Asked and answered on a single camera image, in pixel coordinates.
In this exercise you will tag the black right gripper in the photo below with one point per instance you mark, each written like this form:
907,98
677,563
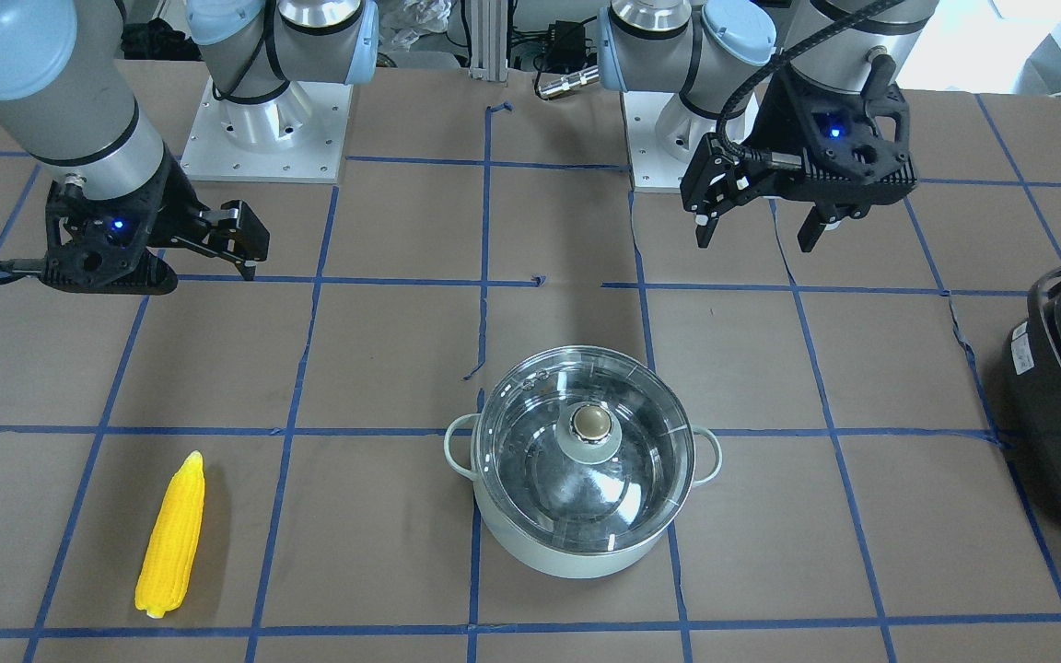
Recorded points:
173,206

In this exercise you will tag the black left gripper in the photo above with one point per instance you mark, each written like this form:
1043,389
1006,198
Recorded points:
775,118

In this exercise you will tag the glass pot lid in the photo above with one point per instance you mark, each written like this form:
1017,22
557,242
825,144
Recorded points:
583,448

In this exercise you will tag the yellow corn cob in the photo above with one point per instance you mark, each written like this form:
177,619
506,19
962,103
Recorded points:
168,562

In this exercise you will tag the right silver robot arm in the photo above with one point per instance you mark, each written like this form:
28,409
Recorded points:
118,194

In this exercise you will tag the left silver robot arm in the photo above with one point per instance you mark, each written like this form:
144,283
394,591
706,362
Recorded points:
720,56

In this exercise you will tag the pale green electric pot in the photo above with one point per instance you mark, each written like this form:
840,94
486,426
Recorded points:
583,465

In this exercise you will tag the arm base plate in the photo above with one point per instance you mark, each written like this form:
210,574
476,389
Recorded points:
661,135
296,138

